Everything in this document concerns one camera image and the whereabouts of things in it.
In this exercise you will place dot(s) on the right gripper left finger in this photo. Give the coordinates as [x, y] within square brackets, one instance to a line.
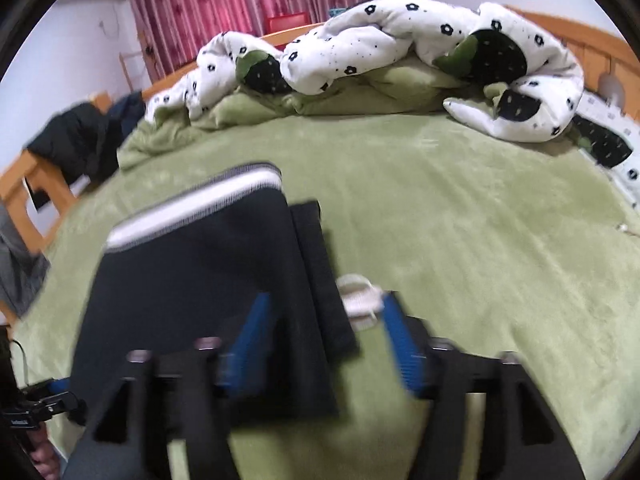
[184, 395]

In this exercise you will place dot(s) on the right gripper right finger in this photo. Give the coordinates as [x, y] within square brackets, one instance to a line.
[487, 418]

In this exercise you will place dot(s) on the black pants white waistband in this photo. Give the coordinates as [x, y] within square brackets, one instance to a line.
[231, 259]

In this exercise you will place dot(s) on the person's left hand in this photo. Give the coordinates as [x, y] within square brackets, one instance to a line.
[44, 456]

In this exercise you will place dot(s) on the grey cloth on footboard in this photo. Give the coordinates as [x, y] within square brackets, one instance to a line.
[22, 272]

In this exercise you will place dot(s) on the green bed sheet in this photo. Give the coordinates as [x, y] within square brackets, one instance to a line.
[498, 246]

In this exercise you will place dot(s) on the black jacket on bedframe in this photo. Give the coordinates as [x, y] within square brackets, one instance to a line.
[81, 142]

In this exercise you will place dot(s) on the dark blue garment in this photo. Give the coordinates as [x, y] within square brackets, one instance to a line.
[127, 112]

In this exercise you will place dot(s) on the white flower-print duvet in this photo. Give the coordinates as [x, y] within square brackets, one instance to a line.
[536, 84]

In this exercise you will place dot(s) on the green folded blanket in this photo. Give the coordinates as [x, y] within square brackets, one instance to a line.
[408, 86]

